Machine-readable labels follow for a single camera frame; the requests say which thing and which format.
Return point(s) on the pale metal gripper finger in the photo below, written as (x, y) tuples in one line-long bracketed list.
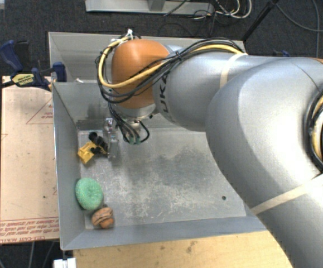
[(109, 127), (113, 149)]

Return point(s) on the yellow toy vehicle, black wheels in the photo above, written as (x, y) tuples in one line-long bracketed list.
[(86, 153)]

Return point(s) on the green oval sponge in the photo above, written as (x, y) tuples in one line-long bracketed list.
[(88, 193)]

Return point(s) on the grey metal bin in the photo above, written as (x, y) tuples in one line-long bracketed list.
[(161, 177)]

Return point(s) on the brown wooden toy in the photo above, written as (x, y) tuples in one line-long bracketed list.
[(103, 218)]

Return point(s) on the brown cardboard board, red print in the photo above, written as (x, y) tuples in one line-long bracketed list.
[(27, 160)]

